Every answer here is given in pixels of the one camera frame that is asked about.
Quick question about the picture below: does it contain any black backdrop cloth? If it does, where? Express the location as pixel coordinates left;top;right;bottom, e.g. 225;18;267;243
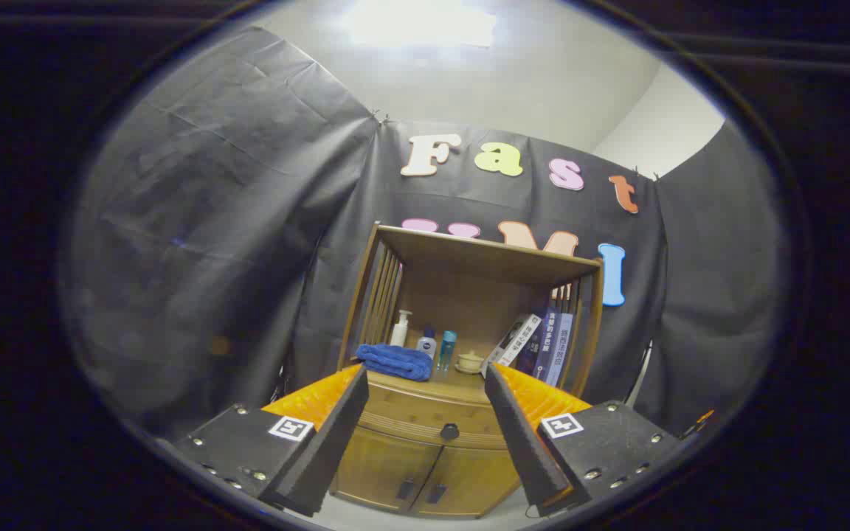
63;26;791;443

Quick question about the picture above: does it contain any wooden cabinet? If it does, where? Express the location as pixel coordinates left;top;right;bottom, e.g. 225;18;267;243
329;221;607;518

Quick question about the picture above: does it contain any wooden drawer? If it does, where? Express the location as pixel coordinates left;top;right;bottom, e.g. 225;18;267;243
357;383;508;451

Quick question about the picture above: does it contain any white book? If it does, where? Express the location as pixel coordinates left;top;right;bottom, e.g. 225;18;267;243
480;313;542;369

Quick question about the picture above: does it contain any dark blue book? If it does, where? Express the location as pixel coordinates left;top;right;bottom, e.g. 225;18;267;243
517;308;562;381

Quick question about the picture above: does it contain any folded blue towel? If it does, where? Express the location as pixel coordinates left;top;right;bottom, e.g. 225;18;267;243
355;343;435;382

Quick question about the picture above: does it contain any grey blue book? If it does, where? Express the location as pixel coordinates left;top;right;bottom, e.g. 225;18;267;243
543;312;575;388

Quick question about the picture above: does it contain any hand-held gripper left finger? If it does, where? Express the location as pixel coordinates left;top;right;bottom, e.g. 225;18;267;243
173;363;371;518

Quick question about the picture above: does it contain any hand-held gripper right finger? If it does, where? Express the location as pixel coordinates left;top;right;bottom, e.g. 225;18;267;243
484;363;685;517

